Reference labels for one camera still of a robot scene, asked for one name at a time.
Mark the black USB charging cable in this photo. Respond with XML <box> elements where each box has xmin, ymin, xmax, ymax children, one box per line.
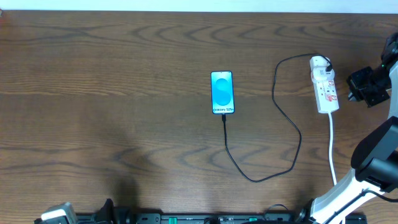
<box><xmin>221</xmin><ymin>52</ymin><xmax>333</xmax><ymax>184</ymax></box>

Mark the blue Galaxy smartphone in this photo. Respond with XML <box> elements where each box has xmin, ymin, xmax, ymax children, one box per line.
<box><xmin>211</xmin><ymin>71</ymin><xmax>235</xmax><ymax>114</ymax></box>

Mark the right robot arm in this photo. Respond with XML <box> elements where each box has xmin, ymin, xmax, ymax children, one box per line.
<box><xmin>294</xmin><ymin>34</ymin><xmax>397</xmax><ymax>224</ymax></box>

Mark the white USB charger plug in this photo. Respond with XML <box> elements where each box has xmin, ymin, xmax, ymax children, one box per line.
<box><xmin>311</xmin><ymin>66</ymin><xmax>335</xmax><ymax>83</ymax></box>

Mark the white power strip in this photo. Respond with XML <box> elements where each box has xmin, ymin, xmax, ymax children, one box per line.
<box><xmin>310</xmin><ymin>55</ymin><xmax>339</xmax><ymax>114</ymax></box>

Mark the white power strip cord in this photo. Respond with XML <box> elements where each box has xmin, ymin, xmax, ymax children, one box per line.
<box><xmin>327</xmin><ymin>112</ymin><xmax>338</xmax><ymax>187</ymax></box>

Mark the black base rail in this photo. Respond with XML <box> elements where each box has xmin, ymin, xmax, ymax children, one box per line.
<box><xmin>76</xmin><ymin>212</ymin><xmax>368</xmax><ymax>224</ymax></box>

